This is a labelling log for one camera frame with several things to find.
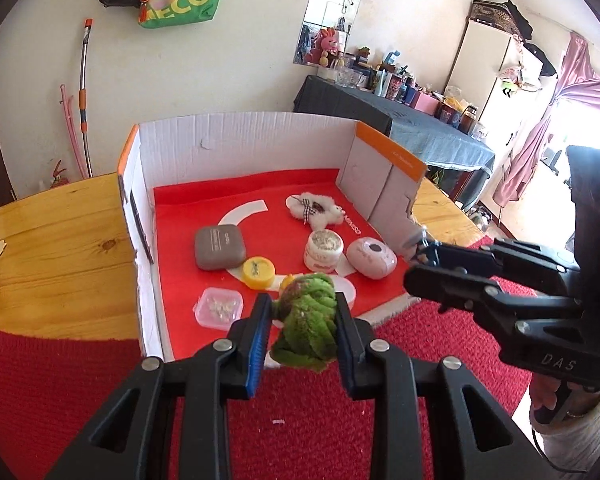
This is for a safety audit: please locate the wall mirror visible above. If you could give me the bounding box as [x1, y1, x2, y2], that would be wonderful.
[294, 0, 361, 65]

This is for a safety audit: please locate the blue covered side table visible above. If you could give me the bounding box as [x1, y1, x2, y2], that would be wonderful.
[294, 76, 495, 174]

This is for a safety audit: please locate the pink storage box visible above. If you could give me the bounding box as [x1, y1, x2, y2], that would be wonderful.
[411, 91, 440, 116]

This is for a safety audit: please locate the pink curtain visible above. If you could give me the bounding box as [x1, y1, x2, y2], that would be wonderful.
[492, 32, 600, 208]

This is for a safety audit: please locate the white cream jar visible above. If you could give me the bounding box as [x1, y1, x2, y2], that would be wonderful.
[303, 230, 344, 274]

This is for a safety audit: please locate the leopard print bag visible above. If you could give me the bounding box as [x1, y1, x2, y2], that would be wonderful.
[469, 0, 521, 38]

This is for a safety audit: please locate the small clear plastic box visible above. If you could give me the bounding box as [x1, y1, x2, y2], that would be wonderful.
[193, 287, 244, 332]

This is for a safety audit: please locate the pink round compact case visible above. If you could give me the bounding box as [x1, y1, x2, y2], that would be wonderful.
[346, 237, 398, 280]

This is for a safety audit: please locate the silver orange mop handle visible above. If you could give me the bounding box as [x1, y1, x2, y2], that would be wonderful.
[79, 18, 93, 178]

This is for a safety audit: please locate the person's right hand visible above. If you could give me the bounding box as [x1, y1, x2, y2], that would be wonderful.
[529, 374, 600, 425]

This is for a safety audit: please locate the orange white cardboard box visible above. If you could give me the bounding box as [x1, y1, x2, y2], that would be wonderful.
[117, 112, 426, 361]

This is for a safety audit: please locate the white fluffy plush keychain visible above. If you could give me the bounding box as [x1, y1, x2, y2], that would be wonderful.
[285, 192, 346, 231]

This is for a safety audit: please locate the white wardrobe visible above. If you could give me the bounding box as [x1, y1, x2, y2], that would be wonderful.
[448, 21, 557, 164]

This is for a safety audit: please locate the red knitted table cloth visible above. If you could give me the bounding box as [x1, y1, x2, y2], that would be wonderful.
[0, 301, 530, 479]

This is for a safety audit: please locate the green plush toy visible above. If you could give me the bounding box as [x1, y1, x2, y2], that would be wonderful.
[270, 273, 337, 373]

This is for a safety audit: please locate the yellow pink toy figure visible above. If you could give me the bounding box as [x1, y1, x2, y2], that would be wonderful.
[278, 274, 296, 294]

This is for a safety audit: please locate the yellow round lid container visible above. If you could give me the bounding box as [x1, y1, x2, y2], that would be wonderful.
[242, 256, 276, 290]

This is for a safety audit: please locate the pink clothes hanger stick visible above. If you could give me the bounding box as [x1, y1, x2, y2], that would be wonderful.
[59, 84, 87, 179]

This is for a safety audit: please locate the grey earbuds case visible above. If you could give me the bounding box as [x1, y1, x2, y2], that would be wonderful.
[194, 224, 247, 271]

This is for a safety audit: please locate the pink rabbit plush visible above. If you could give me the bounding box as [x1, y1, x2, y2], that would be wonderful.
[306, 28, 339, 67]

